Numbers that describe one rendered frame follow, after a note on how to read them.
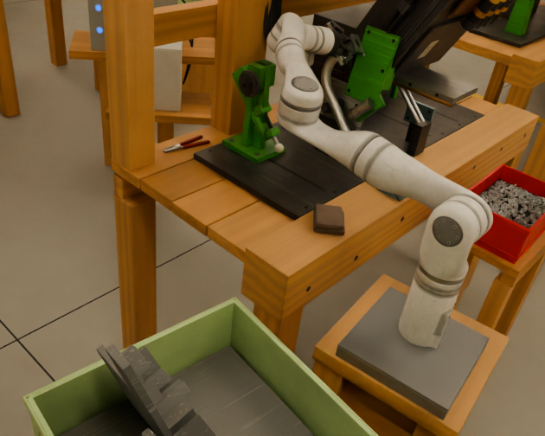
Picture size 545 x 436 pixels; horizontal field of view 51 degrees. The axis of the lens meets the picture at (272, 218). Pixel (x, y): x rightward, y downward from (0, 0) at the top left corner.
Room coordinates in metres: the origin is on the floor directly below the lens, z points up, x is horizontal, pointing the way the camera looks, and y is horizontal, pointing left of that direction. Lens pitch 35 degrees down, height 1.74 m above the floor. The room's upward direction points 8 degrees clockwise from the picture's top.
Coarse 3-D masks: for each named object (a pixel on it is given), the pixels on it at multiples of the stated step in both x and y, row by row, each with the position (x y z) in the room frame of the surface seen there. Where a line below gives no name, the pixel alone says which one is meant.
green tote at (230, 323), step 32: (192, 320) 0.76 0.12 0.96; (224, 320) 0.81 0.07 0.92; (256, 320) 0.78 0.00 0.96; (160, 352) 0.71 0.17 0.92; (192, 352) 0.76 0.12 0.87; (256, 352) 0.76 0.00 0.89; (288, 352) 0.71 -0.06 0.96; (64, 384) 0.58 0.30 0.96; (96, 384) 0.62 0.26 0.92; (288, 384) 0.70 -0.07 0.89; (320, 384) 0.65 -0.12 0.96; (32, 416) 0.52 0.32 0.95; (64, 416) 0.58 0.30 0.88; (320, 416) 0.63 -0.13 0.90; (352, 416) 0.59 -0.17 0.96
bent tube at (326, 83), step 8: (352, 40) 1.69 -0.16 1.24; (360, 48) 1.69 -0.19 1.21; (328, 64) 1.71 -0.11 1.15; (328, 72) 1.71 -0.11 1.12; (328, 80) 1.70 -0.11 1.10; (328, 88) 1.68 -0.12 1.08; (328, 96) 1.67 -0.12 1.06; (336, 96) 1.67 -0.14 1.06; (336, 104) 1.65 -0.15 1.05; (336, 112) 1.63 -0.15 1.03; (336, 120) 1.63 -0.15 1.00; (344, 120) 1.62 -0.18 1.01; (344, 128) 1.60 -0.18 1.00
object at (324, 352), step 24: (384, 288) 1.05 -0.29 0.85; (408, 288) 1.06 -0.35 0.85; (360, 312) 0.96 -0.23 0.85; (456, 312) 1.00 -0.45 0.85; (336, 336) 0.88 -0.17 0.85; (504, 336) 0.94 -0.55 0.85; (336, 360) 0.81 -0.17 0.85; (480, 360) 0.86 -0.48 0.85; (360, 384) 0.78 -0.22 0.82; (480, 384) 0.80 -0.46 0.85; (408, 408) 0.72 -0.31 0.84; (456, 408) 0.73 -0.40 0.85; (432, 432) 0.69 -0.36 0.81; (456, 432) 0.67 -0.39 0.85
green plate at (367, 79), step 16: (368, 32) 1.71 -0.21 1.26; (384, 32) 1.68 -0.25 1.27; (368, 48) 1.69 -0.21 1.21; (384, 48) 1.66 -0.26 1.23; (368, 64) 1.67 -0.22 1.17; (384, 64) 1.65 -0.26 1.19; (352, 80) 1.68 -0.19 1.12; (368, 80) 1.65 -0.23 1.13; (384, 80) 1.63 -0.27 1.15; (352, 96) 1.66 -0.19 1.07; (368, 96) 1.63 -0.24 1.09
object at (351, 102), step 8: (336, 80) 1.74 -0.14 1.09; (336, 88) 1.72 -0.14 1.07; (344, 88) 1.71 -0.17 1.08; (344, 96) 1.70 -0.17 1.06; (344, 104) 1.69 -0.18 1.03; (352, 104) 1.67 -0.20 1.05; (320, 112) 1.72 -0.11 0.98; (344, 112) 1.68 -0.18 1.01; (352, 120) 1.65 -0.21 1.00; (360, 128) 1.63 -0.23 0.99
